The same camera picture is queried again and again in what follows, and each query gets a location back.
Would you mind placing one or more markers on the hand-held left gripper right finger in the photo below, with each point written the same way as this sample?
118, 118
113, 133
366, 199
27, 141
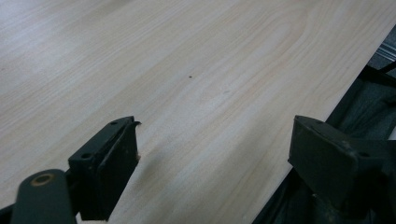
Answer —
330, 155

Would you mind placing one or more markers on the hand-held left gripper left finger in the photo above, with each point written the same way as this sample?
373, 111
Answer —
102, 168

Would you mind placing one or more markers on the dark cloth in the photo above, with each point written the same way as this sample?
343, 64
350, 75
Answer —
367, 115

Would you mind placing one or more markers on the metal rail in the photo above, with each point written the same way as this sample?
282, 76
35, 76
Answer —
385, 51

